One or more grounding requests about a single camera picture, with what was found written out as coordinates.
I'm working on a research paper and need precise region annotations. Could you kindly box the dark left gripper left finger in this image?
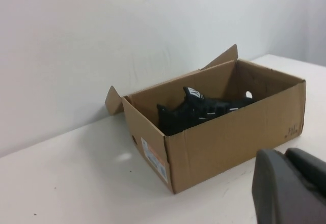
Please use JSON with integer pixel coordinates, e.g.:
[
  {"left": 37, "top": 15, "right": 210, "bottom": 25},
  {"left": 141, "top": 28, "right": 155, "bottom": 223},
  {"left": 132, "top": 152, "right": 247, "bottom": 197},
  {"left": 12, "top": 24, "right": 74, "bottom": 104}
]
[{"left": 251, "top": 148, "right": 290, "bottom": 224}]

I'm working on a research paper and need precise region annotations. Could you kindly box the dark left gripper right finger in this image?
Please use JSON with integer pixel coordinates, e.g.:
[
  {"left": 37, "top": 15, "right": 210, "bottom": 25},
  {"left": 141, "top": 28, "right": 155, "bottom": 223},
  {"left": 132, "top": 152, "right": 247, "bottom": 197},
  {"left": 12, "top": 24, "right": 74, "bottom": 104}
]
[{"left": 281, "top": 147, "right": 326, "bottom": 224}]

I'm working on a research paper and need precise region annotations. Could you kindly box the black knit sneaker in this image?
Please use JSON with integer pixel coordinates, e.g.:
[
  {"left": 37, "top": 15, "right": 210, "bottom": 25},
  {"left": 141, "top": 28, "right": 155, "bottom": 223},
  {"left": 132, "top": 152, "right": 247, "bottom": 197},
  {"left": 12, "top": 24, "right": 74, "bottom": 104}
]
[{"left": 156, "top": 86, "right": 258, "bottom": 136}]

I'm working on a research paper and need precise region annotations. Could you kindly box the brown cardboard shoe box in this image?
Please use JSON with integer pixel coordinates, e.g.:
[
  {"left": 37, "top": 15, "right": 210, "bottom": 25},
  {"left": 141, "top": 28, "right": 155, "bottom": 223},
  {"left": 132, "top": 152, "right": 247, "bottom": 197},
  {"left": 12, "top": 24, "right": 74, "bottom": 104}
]
[{"left": 105, "top": 44, "right": 307, "bottom": 195}]

